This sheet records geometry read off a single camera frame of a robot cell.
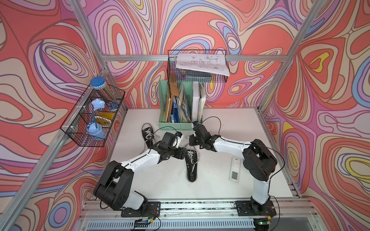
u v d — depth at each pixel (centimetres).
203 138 72
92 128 66
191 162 86
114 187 43
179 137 80
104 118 70
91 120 73
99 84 69
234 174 84
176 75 101
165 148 68
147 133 101
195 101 93
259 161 50
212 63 84
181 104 93
